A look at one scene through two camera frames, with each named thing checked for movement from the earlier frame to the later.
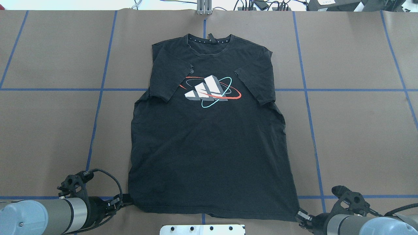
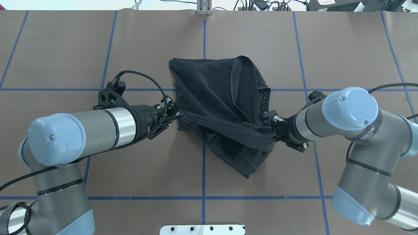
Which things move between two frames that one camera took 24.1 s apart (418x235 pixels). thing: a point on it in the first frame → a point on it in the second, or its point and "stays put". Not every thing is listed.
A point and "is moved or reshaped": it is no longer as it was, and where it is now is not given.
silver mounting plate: (202, 229) stays put
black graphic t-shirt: (206, 137) is moved or reshaped
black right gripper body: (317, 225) → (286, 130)
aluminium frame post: (204, 7) stays put
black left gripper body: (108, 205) → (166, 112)
